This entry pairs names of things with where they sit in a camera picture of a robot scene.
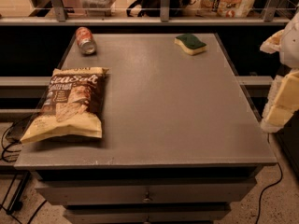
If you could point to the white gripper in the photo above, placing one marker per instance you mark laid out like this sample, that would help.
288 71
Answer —
291 48

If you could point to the green and yellow sponge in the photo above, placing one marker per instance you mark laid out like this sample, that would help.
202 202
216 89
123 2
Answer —
190 44

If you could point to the brown sea salt chip bag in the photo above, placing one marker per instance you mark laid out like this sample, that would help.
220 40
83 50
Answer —
72 106

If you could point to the colourful snack bag on shelf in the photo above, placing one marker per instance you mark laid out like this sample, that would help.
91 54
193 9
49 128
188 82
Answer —
225 8

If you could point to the dark bag on shelf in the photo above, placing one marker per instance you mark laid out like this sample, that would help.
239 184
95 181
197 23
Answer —
154 8

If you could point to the grey drawer cabinet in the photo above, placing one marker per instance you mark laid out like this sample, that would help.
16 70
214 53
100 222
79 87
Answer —
175 125

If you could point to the metal drawer knob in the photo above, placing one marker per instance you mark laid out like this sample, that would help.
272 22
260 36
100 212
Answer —
147 198

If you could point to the red soda can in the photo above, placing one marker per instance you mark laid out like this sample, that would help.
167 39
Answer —
85 41

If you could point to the clear plastic container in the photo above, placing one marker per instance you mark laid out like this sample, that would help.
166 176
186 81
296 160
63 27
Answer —
97 7

